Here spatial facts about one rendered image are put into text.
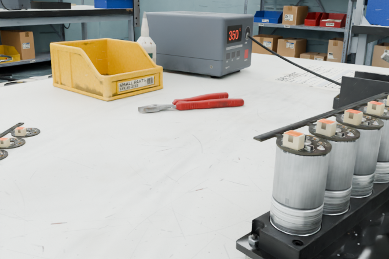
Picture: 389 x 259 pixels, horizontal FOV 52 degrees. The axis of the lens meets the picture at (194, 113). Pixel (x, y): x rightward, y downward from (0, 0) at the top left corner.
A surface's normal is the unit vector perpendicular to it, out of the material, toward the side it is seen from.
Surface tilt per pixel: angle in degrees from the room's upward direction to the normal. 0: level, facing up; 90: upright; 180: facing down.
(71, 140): 0
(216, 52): 90
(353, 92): 90
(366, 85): 90
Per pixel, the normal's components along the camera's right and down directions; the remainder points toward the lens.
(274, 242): -0.73, 0.18
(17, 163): 0.03, -0.96
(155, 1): -0.58, 0.22
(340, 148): 0.00, 0.29
